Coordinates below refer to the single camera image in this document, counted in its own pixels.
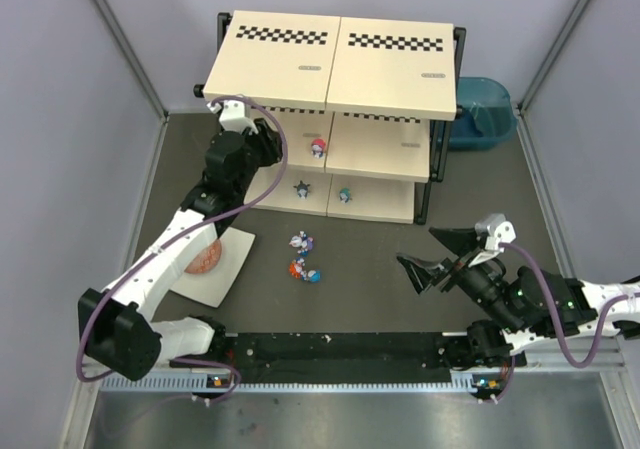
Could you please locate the teal-hooded Doraemon figure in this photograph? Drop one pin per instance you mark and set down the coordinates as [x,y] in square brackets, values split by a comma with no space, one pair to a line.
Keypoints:
[345,195]

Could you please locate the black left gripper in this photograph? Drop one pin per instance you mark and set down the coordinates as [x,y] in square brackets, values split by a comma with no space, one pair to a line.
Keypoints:
[270,142]

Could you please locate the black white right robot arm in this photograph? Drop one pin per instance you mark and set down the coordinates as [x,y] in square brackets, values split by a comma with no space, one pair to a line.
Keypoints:
[524,305]

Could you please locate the grey-hooded Doraemon figure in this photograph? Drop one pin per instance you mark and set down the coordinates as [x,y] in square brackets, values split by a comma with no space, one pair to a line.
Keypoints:
[302,189]

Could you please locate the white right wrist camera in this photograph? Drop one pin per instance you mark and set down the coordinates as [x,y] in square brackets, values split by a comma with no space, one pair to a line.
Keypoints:
[491,232]

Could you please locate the orange crab Doraemon figure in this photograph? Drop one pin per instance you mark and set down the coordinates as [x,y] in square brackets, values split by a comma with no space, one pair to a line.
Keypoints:
[297,268]

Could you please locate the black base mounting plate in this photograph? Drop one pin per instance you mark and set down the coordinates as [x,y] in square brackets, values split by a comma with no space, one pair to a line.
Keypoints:
[354,358]

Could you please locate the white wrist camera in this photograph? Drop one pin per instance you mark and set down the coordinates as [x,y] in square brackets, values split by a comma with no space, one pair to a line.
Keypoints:
[491,232]
[233,116]

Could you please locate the pink-hooded Doraemon figure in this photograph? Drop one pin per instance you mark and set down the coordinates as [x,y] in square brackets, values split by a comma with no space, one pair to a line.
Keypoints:
[318,148]

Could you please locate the blue bucket Doraemon figure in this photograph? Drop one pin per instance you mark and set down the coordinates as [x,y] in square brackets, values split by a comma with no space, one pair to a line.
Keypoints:
[312,276]

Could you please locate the purple white Doraemon figure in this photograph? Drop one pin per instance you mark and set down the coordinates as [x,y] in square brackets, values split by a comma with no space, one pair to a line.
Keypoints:
[302,242]

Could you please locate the white square plate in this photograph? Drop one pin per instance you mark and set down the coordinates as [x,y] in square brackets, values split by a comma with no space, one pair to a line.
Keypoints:
[210,288]

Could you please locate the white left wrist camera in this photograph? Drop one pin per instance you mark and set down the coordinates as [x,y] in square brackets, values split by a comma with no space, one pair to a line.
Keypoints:
[233,116]

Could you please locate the light blue cable duct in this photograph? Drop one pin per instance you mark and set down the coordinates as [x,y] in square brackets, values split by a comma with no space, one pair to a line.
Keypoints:
[213,383]

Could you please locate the three-tier beige black shelf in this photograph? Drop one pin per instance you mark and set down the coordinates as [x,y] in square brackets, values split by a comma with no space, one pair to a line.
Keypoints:
[381,93]

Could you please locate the teal plastic basin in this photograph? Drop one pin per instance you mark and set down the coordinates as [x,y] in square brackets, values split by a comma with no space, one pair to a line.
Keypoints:
[487,118]

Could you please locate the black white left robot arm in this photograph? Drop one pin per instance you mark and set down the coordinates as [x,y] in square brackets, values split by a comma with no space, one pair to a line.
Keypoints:
[116,326]

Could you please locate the red patterned bowl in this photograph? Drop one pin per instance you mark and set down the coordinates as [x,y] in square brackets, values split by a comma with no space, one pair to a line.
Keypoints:
[206,260]

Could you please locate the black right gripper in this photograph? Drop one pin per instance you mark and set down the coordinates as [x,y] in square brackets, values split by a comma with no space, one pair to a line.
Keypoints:
[451,270]

